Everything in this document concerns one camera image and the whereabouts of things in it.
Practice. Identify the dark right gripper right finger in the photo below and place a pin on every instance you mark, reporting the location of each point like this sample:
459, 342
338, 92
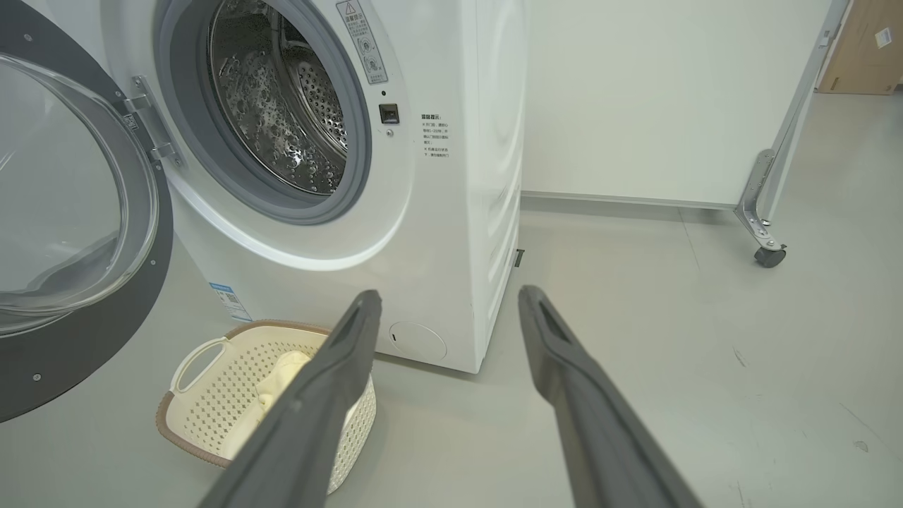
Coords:
600, 437

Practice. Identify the grey metal leg with caster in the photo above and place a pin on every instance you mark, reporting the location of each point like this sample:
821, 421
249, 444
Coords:
758, 197

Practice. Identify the cream perforated laundry basket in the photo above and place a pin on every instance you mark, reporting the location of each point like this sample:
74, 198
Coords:
211, 409

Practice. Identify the brown cardboard box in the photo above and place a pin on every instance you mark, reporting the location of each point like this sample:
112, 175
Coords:
861, 49

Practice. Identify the black printed text label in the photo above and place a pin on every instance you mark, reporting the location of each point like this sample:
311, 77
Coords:
435, 135

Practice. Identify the cream garment with blue trim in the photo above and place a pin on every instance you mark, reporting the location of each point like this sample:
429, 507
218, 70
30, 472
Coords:
282, 381

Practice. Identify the washing machine door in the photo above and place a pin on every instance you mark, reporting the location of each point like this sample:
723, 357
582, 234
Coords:
85, 339

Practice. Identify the white partition panel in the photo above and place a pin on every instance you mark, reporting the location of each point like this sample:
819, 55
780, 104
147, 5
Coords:
663, 99

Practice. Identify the blue energy label sticker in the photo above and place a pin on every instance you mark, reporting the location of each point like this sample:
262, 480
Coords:
229, 302

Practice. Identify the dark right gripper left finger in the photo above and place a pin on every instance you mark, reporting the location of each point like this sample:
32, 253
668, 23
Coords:
310, 423

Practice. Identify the round drain filter cover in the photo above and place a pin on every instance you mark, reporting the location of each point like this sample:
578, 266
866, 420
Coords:
417, 341

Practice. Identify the white warning sticker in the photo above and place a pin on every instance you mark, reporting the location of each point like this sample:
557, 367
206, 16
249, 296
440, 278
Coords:
363, 42

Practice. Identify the metal washer door hinge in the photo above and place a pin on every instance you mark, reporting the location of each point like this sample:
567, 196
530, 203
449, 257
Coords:
152, 120

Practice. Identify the stainless steel washing machine drum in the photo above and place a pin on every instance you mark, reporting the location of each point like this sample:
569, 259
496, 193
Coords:
282, 106

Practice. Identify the white front-load washing machine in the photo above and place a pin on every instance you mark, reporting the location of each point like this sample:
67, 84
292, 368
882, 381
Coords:
451, 247

